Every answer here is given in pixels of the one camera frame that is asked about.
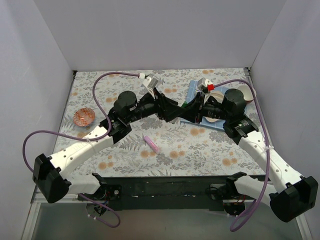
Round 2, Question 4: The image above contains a pink highlighter pen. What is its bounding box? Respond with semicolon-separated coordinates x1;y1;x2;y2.
143;136;160;154

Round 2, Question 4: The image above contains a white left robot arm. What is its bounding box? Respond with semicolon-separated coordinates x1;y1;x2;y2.
32;90;185;204

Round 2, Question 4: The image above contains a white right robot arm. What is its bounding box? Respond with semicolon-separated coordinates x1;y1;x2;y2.
180;88;319;223

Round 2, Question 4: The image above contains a red white mug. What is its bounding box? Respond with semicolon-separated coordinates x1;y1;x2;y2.
237;84;256;105

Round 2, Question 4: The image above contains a beige blue-ringed plate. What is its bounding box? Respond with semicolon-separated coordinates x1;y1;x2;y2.
204;90;224;123

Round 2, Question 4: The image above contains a blue checkered cloth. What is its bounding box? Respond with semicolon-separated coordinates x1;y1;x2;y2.
185;80;228;131

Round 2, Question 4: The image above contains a red patterned small bowl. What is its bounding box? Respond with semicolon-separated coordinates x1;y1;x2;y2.
73;107;96;127

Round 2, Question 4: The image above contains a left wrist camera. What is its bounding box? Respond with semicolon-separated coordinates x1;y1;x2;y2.
139;73;161;98

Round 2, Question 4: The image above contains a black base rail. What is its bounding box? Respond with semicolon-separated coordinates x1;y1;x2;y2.
74;176;263;213

